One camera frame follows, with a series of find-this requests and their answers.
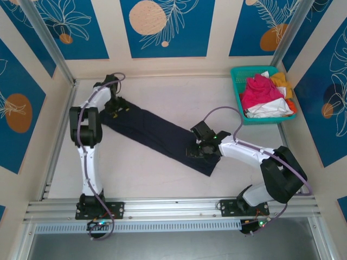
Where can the aluminium table side bar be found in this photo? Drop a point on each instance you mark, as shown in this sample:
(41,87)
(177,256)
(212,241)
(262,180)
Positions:
(283,134)

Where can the grey metal sheet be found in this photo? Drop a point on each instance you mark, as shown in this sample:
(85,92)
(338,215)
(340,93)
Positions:
(173,246)

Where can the blue floral wall panel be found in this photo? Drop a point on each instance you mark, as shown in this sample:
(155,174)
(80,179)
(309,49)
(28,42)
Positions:
(2,214)
(320,135)
(244,27)
(33,40)
(343,207)
(16,151)
(89,40)
(315,35)
(189,27)

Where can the orange t-shirt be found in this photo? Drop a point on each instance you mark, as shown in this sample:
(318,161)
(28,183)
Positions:
(290,103)

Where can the teal plastic basket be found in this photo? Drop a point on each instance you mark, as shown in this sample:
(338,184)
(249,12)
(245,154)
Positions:
(236,81)

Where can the pile of colourful clothes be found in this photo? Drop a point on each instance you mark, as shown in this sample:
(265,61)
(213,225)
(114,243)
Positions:
(271,109)

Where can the black controller board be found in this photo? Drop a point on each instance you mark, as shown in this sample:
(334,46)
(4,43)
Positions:
(250,227)
(93,225)

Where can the aluminium mounting rail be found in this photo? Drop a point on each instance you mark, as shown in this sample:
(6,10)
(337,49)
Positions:
(173,208)

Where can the aluminium frame post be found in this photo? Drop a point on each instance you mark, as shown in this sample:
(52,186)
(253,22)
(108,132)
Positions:
(304,27)
(48,40)

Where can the yellow t-shirt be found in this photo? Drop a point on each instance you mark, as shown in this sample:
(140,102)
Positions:
(282,81)

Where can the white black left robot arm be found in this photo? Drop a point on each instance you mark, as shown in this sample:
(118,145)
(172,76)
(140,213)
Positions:
(91,162)

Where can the navy blue t-shirt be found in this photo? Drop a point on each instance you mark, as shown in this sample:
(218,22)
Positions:
(157,130)

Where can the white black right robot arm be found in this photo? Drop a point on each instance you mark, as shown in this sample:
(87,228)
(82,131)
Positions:
(244,150)

